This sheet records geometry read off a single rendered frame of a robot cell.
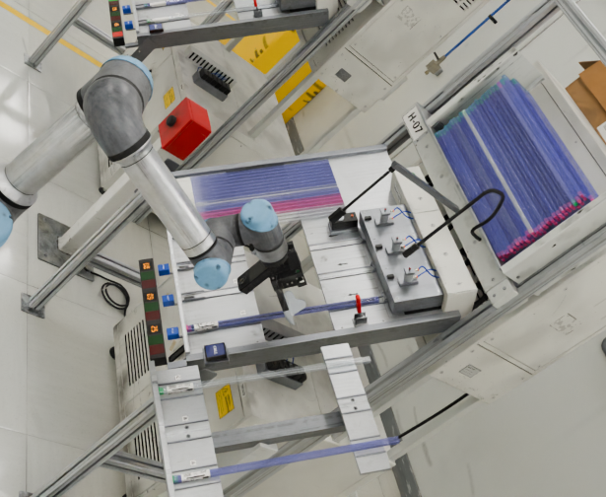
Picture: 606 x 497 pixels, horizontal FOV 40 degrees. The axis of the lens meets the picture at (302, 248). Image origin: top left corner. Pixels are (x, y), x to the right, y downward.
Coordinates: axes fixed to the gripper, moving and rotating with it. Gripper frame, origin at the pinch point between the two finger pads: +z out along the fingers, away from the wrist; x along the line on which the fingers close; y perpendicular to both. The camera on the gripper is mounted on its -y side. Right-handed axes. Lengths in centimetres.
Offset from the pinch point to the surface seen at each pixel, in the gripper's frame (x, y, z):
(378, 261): 8.2, 26.5, 6.0
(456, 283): -4.8, 43.3, 8.1
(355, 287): 5.6, 18.4, 10.0
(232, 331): -2.5, -15.1, 1.3
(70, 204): 123, -78, 52
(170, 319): 42, -41, 43
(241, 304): 5.9, -11.2, 2.3
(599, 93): 47, 106, 10
